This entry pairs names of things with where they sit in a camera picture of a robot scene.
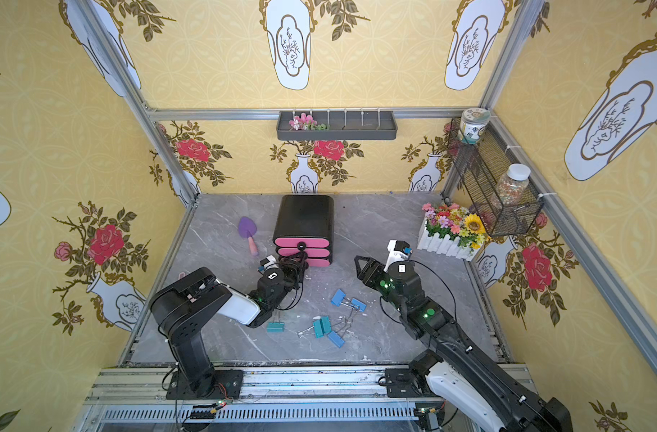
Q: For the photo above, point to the teal binder clip middle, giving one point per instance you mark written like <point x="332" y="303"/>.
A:
<point x="316" y="329"/>

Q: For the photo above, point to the black drawer cabinet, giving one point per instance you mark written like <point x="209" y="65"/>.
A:
<point x="306" y="216"/>

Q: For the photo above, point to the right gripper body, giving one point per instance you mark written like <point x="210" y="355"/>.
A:
<point x="376" y="276"/>

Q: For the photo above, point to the purple pink toy shovel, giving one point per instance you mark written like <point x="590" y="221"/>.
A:
<point x="247" y="230"/>

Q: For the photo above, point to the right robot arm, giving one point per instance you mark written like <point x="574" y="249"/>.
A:
<point x="453" y="366"/>

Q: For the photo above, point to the black wire basket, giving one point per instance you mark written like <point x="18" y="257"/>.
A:
<point x="478" y="168"/>

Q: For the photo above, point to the flower planter white fence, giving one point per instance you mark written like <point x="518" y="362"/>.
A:
<point x="452" y="230"/>

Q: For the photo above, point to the teal binder clip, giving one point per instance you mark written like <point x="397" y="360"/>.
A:
<point x="326" y="324"/>
<point x="275" y="324"/>
<point x="316" y="329"/>

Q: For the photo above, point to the small pink flowers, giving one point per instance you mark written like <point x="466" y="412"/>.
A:
<point x="306" y="122"/>

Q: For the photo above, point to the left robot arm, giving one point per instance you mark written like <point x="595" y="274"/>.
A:
<point x="183" y="308"/>

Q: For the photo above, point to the teal binder clip right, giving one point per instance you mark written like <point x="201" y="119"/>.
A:
<point x="326" y="324"/>

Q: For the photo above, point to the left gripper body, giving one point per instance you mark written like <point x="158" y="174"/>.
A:
<point x="291" y="265"/>

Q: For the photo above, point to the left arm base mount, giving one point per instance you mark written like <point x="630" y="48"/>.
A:
<point x="221" y="384"/>

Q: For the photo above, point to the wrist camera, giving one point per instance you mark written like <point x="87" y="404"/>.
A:
<point x="399" y="251"/>
<point x="267" y="263"/>

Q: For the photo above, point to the blue binder clip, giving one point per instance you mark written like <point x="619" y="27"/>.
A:
<point x="338" y="298"/>
<point x="357" y="305"/>
<point x="336" y="331"/>

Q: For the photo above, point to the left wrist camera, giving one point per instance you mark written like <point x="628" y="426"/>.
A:
<point x="267" y="263"/>

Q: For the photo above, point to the grey wall shelf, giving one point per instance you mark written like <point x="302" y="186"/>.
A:
<point x="346" y="124"/>

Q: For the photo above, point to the teal binder clip left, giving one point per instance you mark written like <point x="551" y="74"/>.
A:
<point x="275" y="324"/>

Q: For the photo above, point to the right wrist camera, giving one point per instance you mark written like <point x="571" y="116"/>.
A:
<point x="399" y="251"/>

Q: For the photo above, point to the clear jar white lid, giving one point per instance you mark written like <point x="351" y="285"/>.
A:
<point x="511" y="185"/>

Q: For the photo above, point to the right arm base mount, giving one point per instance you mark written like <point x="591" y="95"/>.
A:
<point x="404" y="383"/>

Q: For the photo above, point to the jar with patterned lid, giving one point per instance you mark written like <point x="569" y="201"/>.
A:
<point x="473" y="124"/>

